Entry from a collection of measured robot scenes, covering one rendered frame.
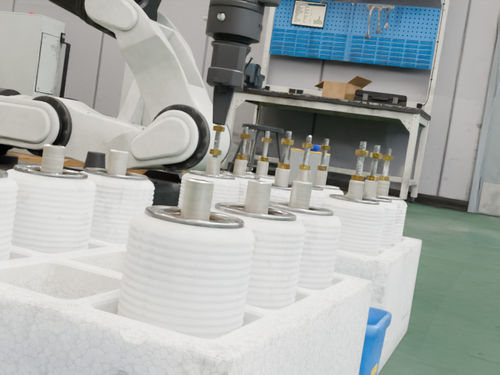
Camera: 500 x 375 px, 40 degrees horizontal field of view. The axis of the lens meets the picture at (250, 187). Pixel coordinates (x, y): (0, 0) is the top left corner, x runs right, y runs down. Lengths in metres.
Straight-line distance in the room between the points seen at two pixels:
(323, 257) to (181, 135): 0.78
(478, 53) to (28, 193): 5.71
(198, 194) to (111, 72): 6.87
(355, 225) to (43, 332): 0.59
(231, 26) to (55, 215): 0.49
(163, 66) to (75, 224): 0.85
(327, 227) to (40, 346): 0.32
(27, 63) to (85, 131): 2.18
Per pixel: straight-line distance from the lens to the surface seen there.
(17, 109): 1.67
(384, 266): 0.96
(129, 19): 1.55
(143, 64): 1.55
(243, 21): 1.09
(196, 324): 0.49
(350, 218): 1.00
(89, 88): 7.49
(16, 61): 3.83
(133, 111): 4.77
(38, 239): 0.71
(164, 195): 1.57
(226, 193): 1.08
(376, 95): 5.70
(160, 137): 1.46
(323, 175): 1.29
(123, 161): 0.84
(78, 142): 1.63
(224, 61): 1.08
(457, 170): 6.17
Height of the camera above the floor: 0.31
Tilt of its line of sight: 4 degrees down
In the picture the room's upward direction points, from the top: 9 degrees clockwise
